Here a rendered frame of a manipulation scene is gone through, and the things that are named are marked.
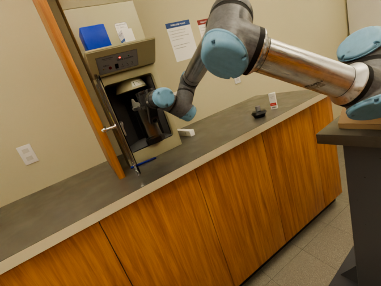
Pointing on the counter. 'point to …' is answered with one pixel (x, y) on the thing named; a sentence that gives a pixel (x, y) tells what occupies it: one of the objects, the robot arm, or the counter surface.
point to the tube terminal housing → (74, 17)
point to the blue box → (94, 37)
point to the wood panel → (67, 62)
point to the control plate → (102, 63)
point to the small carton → (126, 35)
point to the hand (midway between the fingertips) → (142, 106)
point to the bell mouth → (128, 85)
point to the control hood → (145, 43)
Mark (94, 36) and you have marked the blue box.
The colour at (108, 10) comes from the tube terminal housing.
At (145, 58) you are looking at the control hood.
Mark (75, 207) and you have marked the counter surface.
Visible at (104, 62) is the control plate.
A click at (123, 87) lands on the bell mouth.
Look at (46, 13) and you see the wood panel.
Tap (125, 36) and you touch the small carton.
